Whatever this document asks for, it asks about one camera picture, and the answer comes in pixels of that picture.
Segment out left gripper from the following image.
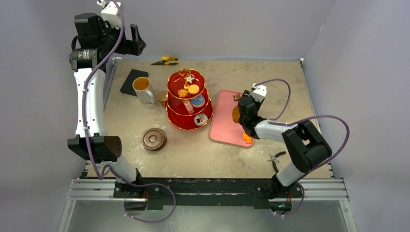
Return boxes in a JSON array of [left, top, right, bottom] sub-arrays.
[[98, 18, 145, 56]]

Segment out brown star cookie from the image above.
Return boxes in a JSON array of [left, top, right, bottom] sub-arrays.
[[233, 93, 242, 101]]

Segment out pink serving tray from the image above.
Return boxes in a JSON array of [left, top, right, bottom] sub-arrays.
[[209, 90, 254, 147]]

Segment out blue frosted donut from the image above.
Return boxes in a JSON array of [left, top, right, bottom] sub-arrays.
[[190, 94, 205, 108]]

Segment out round orange cookie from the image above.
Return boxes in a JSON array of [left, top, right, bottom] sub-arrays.
[[187, 85, 200, 95]]

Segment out pink cake slice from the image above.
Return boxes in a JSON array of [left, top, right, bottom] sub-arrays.
[[182, 100, 194, 115]]

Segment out red three-tier cake stand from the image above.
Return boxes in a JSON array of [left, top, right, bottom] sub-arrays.
[[166, 69, 213, 131]]

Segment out white star cookie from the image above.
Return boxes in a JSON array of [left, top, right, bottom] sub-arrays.
[[185, 74, 196, 84]]

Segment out orange flower cookie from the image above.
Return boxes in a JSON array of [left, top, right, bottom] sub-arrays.
[[177, 88, 189, 98]]

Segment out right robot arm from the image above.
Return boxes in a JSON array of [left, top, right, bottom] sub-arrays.
[[237, 90, 332, 197]]

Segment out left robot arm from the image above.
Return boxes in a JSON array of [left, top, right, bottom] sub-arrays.
[[67, 12, 146, 198]]

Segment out white mug with tea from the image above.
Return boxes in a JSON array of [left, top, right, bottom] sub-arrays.
[[132, 77, 156, 104]]

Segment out brown croissant pastry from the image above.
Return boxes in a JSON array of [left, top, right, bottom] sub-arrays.
[[232, 106, 240, 123]]

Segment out orange fish cookie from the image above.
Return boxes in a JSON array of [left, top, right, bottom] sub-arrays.
[[242, 132, 253, 144]]

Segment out yellow black pliers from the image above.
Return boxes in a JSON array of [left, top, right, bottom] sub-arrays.
[[151, 56, 179, 66]]

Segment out black square mat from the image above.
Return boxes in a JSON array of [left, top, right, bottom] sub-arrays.
[[120, 69, 149, 96]]

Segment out small brown cup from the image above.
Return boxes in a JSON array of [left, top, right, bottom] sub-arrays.
[[157, 91, 168, 107]]

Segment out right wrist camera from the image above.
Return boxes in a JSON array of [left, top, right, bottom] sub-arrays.
[[249, 83, 267, 103]]

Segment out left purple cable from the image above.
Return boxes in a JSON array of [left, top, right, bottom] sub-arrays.
[[81, 0, 177, 224]]

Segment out black handled pliers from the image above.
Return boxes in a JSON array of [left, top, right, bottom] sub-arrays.
[[268, 151, 286, 173]]

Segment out black base frame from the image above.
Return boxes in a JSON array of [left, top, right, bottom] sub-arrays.
[[113, 177, 302, 211]]

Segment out aluminium rail frame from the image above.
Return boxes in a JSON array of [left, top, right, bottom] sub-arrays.
[[65, 58, 350, 203]]

